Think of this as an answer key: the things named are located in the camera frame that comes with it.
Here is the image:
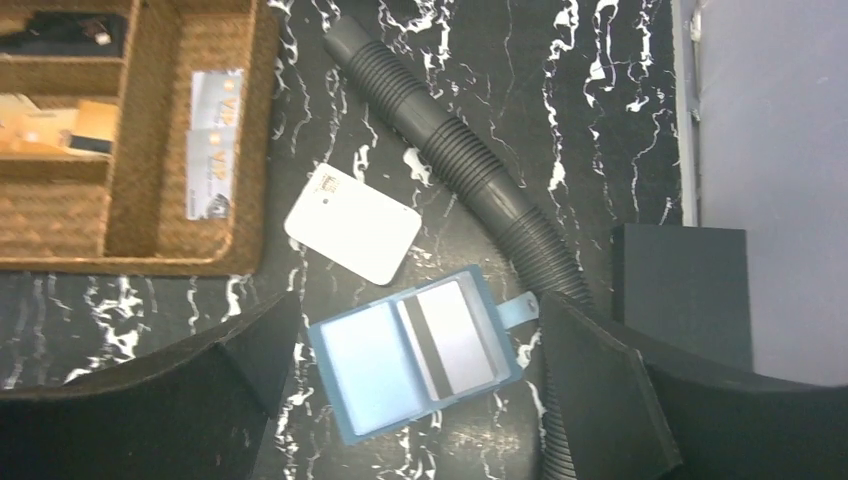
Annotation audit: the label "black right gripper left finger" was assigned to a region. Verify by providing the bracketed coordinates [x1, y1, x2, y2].
[1, 294, 301, 479]

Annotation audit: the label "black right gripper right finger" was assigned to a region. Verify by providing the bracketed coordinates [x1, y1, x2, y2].
[540, 292, 847, 479]

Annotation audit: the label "blue card holder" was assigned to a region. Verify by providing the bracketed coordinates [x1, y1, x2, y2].
[308, 265, 539, 445]

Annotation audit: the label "silver card in blue holder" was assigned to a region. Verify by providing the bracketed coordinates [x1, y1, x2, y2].
[396, 280, 497, 401]

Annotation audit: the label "white card on table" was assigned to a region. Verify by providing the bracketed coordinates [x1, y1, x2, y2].
[284, 163, 422, 286]

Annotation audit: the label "silver VIP card lower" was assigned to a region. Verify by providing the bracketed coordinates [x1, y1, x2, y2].
[185, 127, 237, 221]

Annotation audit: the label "silver vip card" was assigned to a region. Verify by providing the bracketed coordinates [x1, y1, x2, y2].
[190, 69, 244, 130]
[185, 127, 237, 221]

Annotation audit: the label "silver VIP card upper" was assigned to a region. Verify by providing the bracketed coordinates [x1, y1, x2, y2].
[190, 69, 244, 130]

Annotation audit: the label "tan cards in tray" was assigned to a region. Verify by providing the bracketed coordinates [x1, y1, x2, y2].
[1, 94, 120, 156]

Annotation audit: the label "black box right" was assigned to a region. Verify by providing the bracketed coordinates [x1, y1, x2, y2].
[612, 224, 753, 371]

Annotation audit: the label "woven brown organizer tray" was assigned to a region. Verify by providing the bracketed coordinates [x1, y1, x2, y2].
[1, 1, 279, 276]

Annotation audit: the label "black object in tray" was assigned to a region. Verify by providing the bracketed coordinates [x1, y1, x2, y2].
[1, 12, 128, 58]

